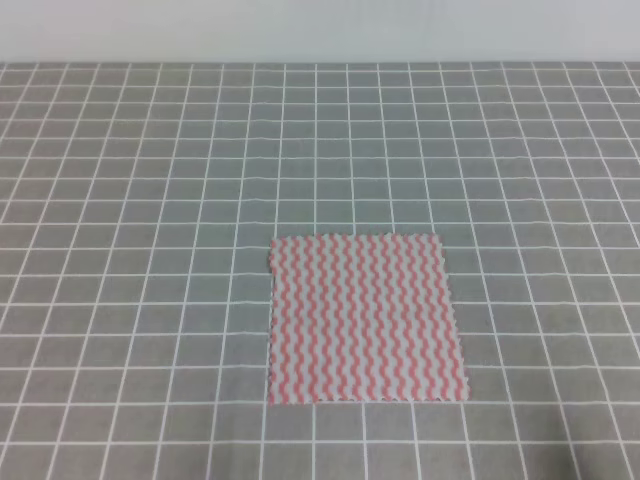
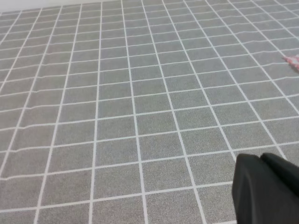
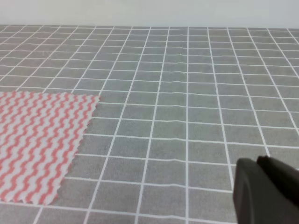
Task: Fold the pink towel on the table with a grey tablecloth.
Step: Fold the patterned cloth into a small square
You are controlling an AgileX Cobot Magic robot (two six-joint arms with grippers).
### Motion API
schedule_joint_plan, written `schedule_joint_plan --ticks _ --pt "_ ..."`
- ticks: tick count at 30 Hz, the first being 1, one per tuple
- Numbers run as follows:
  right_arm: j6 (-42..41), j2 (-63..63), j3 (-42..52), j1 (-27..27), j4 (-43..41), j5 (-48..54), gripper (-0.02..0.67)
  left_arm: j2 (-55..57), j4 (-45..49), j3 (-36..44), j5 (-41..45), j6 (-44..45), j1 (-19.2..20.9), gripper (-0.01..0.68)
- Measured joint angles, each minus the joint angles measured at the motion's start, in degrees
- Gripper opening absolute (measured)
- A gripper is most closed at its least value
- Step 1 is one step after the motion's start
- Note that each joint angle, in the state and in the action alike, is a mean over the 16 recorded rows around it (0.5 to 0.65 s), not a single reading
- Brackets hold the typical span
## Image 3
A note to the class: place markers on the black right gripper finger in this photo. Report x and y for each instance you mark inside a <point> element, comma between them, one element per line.
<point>266,191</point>

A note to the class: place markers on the pink wavy striped towel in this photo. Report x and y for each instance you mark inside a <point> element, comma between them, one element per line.
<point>39,136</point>

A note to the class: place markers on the grey checked tablecloth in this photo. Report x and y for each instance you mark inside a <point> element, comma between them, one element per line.
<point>178,107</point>

